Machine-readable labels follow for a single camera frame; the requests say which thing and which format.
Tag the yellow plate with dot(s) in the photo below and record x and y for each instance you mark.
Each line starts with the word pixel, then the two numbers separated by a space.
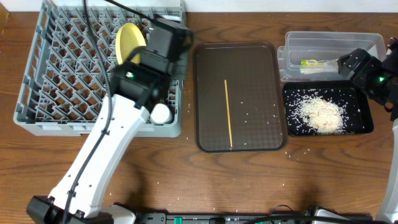
pixel 128 38

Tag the brown serving tray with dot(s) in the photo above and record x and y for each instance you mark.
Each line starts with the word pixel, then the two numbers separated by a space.
pixel 255 97

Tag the green white snack wrapper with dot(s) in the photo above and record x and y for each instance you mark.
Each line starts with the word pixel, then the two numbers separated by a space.
pixel 319 63

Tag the light blue bowl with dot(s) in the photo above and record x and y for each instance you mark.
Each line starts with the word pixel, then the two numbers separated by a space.
pixel 172 18

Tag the white paper cup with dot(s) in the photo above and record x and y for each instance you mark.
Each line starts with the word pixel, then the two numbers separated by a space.
pixel 161 114

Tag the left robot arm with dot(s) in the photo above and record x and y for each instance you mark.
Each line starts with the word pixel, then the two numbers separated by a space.
pixel 135 87

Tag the clear plastic bin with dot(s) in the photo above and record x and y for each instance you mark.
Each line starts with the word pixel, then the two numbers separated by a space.
pixel 323 46

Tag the grey dish rack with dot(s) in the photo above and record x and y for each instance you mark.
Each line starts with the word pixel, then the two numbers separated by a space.
pixel 62 88

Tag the pile of rice waste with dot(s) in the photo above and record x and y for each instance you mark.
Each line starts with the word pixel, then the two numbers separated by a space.
pixel 322 116

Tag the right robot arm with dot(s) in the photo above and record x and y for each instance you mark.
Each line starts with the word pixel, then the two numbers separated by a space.
pixel 386 96

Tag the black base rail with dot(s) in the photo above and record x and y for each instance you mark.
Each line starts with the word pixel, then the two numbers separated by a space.
pixel 248 217

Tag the black waste tray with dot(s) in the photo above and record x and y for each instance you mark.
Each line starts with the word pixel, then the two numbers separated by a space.
pixel 343 93

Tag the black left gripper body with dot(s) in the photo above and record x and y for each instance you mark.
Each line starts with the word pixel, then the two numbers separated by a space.
pixel 179 66

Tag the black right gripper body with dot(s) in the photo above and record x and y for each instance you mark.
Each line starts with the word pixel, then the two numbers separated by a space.
pixel 371 75

